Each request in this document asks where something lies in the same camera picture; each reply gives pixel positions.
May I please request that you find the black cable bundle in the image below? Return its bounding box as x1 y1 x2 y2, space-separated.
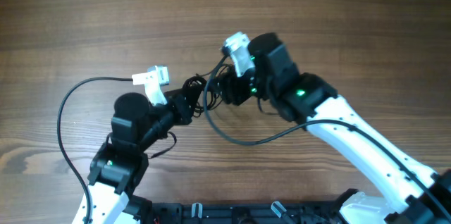
181 70 233 118

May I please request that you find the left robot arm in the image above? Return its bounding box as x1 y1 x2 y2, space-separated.
73 89 200 223

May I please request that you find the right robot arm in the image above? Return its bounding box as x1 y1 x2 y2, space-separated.
217 32 450 223

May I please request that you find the black right camera cable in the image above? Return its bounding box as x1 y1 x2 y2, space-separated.
203 54 451 218

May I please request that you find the black camera cable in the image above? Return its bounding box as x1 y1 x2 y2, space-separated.
203 54 451 218
56 77 134 224

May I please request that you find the black left camera cable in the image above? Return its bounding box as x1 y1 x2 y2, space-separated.
56 77 134 224

